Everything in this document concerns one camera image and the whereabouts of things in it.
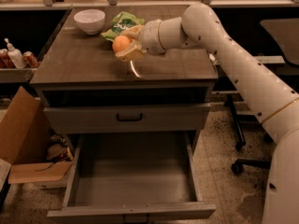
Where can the black office chair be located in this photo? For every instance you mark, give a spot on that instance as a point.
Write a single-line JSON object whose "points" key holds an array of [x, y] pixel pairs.
{"points": [[252, 144]]}

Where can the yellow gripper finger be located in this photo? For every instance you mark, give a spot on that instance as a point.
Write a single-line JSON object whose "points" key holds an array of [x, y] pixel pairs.
{"points": [[133, 32], [133, 52]]}

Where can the red soda can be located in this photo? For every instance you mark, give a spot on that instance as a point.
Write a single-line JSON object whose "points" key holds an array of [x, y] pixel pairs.
{"points": [[31, 59], [5, 61]]}

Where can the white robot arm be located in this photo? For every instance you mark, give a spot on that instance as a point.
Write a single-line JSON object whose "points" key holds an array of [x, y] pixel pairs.
{"points": [[274, 104]]}

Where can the closed top drawer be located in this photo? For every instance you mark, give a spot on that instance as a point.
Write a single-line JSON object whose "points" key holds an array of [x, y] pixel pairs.
{"points": [[127, 119]]}

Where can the orange fruit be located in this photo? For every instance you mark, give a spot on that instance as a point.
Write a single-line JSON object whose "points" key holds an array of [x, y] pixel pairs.
{"points": [[120, 43]]}

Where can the red soda can left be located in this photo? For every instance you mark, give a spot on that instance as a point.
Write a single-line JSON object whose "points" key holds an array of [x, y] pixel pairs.
{"points": [[5, 61]]}

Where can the open middle drawer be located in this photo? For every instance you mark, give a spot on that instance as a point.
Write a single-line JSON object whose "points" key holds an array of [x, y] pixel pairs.
{"points": [[132, 178]]}

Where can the grey drawer cabinet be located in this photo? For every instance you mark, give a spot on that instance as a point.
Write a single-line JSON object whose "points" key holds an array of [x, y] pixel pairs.
{"points": [[82, 71]]}

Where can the brown cardboard box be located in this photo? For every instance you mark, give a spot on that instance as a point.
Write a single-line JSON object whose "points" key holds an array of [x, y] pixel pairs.
{"points": [[24, 141]]}

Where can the white ceramic bowl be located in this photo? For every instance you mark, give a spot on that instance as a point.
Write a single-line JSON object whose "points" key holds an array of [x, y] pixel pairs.
{"points": [[90, 21]]}

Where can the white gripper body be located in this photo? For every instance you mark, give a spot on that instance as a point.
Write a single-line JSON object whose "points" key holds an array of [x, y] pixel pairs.
{"points": [[149, 36]]}

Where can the grey side shelf left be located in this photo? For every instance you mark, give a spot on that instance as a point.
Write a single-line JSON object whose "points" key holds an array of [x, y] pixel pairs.
{"points": [[14, 75]]}

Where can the green snack bag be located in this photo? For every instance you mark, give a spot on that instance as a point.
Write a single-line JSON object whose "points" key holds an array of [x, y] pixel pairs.
{"points": [[120, 23]]}

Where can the white pump bottle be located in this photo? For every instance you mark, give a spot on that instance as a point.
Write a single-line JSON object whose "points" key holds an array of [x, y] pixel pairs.
{"points": [[15, 55]]}

